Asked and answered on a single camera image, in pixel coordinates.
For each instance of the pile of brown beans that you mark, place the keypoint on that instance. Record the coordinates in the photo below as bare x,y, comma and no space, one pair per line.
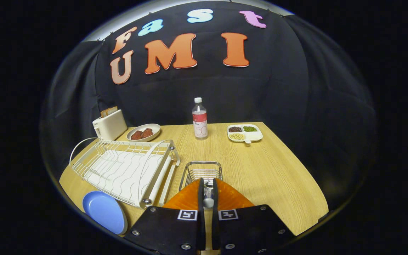
234,129

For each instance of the toast slice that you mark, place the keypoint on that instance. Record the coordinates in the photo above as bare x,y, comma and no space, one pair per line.
108,112

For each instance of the black backdrop cloth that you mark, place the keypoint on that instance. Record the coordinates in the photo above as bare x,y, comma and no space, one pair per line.
296,88

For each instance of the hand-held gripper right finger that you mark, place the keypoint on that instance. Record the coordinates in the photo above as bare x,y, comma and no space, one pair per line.
215,226

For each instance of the white toaster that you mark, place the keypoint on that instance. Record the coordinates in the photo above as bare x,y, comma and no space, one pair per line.
112,125

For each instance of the white divided dish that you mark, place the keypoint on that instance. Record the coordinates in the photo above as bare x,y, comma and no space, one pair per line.
255,135

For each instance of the clear bottle with red label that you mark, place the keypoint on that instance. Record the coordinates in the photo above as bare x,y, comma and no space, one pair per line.
199,124

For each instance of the white dish rack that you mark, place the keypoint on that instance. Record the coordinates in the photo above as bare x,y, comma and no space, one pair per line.
119,170

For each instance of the brown meat piece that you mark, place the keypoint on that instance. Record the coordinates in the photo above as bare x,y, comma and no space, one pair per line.
147,132
136,135

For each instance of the pile of green beans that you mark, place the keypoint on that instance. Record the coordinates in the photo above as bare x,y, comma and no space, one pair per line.
249,129

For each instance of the blue plate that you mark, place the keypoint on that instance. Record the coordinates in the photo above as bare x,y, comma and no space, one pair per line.
105,211

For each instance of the beige oval plate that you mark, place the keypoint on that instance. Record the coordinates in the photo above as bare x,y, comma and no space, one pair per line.
154,128

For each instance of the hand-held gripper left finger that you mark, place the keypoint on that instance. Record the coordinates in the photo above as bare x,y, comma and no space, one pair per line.
201,226

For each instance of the pile of yellow beans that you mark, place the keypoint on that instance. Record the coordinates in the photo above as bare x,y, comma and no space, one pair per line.
237,136

